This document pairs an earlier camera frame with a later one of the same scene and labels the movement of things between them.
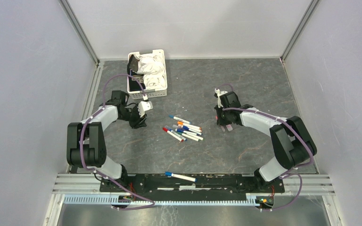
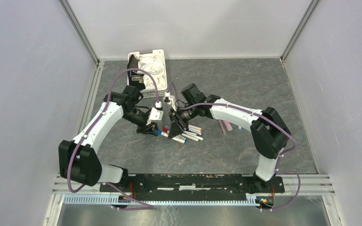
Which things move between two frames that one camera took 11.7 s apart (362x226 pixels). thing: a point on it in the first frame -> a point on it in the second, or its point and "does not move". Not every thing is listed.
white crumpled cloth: [152, 66] does not move
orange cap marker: [193, 126] does not move
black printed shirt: [133, 62] does not move
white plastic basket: [159, 92] does not move
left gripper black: [139, 122] -> [151, 129]
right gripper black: [220, 122] -> [177, 125]
